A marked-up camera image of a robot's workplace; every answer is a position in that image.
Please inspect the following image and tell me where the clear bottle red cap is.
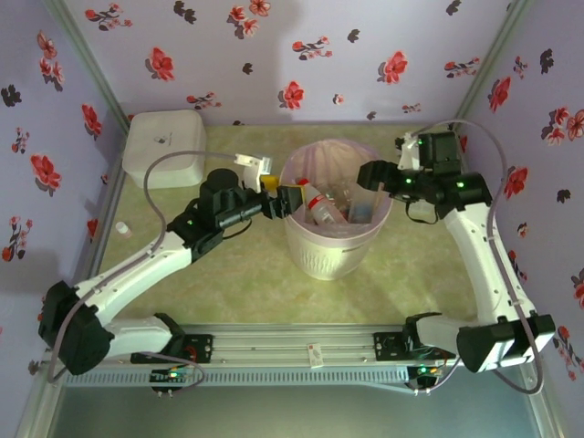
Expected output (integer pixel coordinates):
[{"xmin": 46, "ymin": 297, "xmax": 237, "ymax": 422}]
[{"xmin": 296, "ymin": 178, "xmax": 342, "ymax": 226}]

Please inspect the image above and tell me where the white plastic waste bin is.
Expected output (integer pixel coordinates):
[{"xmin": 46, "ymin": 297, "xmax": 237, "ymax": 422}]
[{"xmin": 278, "ymin": 139, "xmax": 395, "ymax": 281}]

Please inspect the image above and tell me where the pink plastic bin liner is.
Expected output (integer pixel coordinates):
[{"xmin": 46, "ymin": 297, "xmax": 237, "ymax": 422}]
[{"xmin": 280, "ymin": 139, "xmax": 393, "ymax": 229}]

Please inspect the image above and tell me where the white square lidded container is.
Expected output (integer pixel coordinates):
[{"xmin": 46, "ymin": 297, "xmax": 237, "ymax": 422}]
[{"xmin": 121, "ymin": 109, "xmax": 207, "ymax": 191}]

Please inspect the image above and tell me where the green circuit board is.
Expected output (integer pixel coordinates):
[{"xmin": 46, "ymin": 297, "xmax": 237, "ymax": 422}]
[
  {"xmin": 407, "ymin": 362, "xmax": 447, "ymax": 381},
  {"xmin": 150, "ymin": 367, "xmax": 193, "ymax": 385}
]

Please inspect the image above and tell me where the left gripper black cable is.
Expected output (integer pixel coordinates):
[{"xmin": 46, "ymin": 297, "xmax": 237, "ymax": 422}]
[{"xmin": 222, "ymin": 217, "xmax": 253, "ymax": 239}]

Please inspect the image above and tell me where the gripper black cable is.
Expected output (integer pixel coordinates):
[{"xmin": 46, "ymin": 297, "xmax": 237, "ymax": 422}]
[
  {"xmin": 222, "ymin": 217, "xmax": 253, "ymax": 239},
  {"xmin": 404, "ymin": 200, "xmax": 440, "ymax": 225}
]

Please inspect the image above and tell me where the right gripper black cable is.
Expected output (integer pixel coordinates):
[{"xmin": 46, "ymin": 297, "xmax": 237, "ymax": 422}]
[{"xmin": 404, "ymin": 200, "xmax": 440, "ymax": 225}]

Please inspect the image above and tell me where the left arm grey cable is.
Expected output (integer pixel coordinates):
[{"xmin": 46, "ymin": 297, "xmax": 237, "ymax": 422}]
[{"xmin": 45, "ymin": 150, "xmax": 241, "ymax": 384}]

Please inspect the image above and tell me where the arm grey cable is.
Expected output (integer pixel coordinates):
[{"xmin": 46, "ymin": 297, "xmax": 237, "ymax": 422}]
[
  {"xmin": 45, "ymin": 150, "xmax": 241, "ymax": 384},
  {"xmin": 405, "ymin": 119, "xmax": 547, "ymax": 397}
]

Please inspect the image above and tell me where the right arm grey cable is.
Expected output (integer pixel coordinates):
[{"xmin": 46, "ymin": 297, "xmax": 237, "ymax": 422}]
[{"xmin": 405, "ymin": 119, "xmax": 547, "ymax": 397}]

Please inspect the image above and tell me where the aluminium side rail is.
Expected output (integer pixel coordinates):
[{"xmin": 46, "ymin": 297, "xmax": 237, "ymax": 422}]
[{"xmin": 68, "ymin": 131, "xmax": 131, "ymax": 329}]

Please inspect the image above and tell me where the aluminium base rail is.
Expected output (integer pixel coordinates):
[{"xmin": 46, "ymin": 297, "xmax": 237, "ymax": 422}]
[{"xmin": 45, "ymin": 322, "xmax": 519, "ymax": 369}]

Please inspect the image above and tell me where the aluminium corner post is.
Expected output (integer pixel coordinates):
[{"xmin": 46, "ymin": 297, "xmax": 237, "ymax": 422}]
[
  {"xmin": 43, "ymin": 0, "xmax": 133, "ymax": 136},
  {"xmin": 449, "ymin": 0, "xmax": 535, "ymax": 136}
]

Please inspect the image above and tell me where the grey slotted cable duct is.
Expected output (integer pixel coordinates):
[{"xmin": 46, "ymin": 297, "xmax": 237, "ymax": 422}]
[{"xmin": 63, "ymin": 367, "xmax": 412, "ymax": 389}]

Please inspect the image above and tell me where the left base grey cable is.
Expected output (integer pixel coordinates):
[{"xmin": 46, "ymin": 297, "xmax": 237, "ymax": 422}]
[{"xmin": 150, "ymin": 349, "xmax": 206, "ymax": 399}]

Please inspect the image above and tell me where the base grey cable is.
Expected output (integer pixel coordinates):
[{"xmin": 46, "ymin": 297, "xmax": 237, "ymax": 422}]
[
  {"xmin": 377, "ymin": 355, "xmax": 460, "ymax": 396},
  {"xmin": 150, "ymin": 349, "xmax": 206, "ymax": 399}
]

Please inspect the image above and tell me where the right base grey cable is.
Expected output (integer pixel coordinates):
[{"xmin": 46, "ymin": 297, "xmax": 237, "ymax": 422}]
[{"xmin": 377, "ymin": 355, "xmax": 460, "ymax": 396}]

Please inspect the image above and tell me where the aluminium frame bar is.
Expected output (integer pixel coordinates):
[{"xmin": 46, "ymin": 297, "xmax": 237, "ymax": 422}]
[
  {"xmin": 522, "ymin": 371, "xmax": 556, "ymax": 438},
  {"xmin": 16, "ymin": 364, "xmax": 69, "ymax": 438}
]

